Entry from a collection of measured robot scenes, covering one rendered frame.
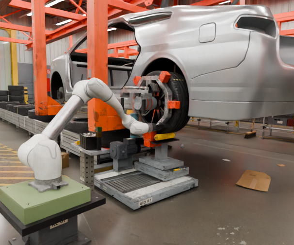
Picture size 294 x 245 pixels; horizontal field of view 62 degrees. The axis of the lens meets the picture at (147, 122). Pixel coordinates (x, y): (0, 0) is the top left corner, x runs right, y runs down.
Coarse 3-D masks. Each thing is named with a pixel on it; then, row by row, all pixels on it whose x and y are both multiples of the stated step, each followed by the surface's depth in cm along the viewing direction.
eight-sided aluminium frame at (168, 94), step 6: (144, 78) 248; (150, 78) 242; (156, 78) 235; (138, 84) 257; (144, 84) 257; (162, 84) 230; (168, 90) 227; (132, 96) 266; (138, 96) 266; (168, 96) 226; (132, 102) 266; (132, 108) 267; (168, 108) 228; (168, 114) 228; (144, 120) 262; (162, 120) 233
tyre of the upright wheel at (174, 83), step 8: (152, 72) 251; (160, 72) 242; (168, 72) 243; (168, 80) 234; (176, 80) 235; (184, 80) 243; (176, 88) 229; (184, 88) 236; (176, 96) 228; (184, 96) 233; (184, 104) 234; (176, 112) 230; (184, 112) 235; (168, 120) 238; (176, 120) 233; (184, 120) 242; (168, 128) 239; (176, 128) 246
